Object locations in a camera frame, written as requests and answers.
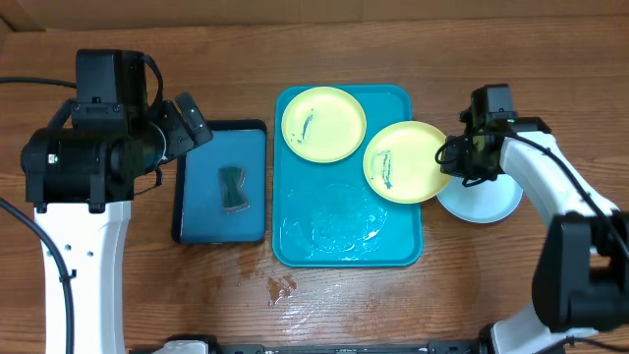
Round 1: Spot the light blue plate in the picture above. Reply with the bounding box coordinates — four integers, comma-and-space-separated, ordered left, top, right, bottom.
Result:
437, 175, 523, 223

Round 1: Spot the yellow plate with stain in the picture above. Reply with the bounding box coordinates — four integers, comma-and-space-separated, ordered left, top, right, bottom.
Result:
363, 121, 450, 204

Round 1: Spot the green scrubbing sponge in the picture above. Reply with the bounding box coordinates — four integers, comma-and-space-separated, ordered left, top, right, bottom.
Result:
218, 166, 249, 212

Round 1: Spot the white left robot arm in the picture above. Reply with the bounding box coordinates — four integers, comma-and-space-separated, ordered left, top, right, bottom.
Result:
22, 93, 211, 353

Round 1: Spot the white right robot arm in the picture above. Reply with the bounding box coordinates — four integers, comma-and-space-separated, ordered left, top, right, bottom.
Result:
434, 117, 628, 353

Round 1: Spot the small black water tray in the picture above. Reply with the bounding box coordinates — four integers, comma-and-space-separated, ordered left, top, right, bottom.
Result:
171, 119, 267, 244

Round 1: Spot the large teal serving tray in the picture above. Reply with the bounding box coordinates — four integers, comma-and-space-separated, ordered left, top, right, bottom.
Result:
271, 84, 425, 268

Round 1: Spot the yellow plate at back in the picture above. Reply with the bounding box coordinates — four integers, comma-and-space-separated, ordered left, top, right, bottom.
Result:
280, 87, 367, 163

